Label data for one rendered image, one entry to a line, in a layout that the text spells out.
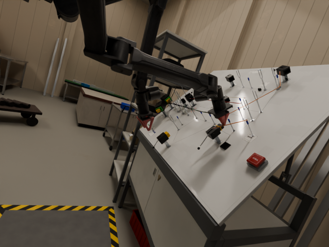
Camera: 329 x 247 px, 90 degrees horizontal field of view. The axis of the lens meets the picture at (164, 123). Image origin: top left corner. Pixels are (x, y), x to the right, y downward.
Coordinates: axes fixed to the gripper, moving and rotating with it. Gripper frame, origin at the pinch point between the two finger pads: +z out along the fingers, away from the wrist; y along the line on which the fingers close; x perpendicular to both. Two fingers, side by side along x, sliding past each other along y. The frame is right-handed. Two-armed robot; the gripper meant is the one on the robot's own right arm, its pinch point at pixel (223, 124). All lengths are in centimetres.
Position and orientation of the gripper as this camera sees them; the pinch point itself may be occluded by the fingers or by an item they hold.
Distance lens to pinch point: 87.5
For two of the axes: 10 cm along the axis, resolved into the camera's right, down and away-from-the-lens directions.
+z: 3.5, 8.4, 4.2
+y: -8.7, 4.6, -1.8
